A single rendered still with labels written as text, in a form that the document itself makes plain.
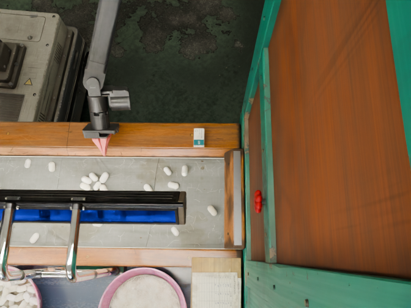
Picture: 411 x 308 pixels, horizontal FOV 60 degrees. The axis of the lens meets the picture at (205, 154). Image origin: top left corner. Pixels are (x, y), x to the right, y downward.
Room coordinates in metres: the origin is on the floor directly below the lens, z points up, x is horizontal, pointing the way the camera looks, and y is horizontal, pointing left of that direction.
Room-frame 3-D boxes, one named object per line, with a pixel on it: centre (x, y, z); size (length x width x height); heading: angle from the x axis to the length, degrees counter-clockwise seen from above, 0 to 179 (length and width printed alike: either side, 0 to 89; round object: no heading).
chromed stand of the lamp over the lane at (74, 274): (0.05, 0.37, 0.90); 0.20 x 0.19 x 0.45; 87
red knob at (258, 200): (0.09, -0.10, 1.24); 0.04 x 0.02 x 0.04; 177
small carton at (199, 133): (0.38, 0.02, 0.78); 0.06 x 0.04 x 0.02; 177
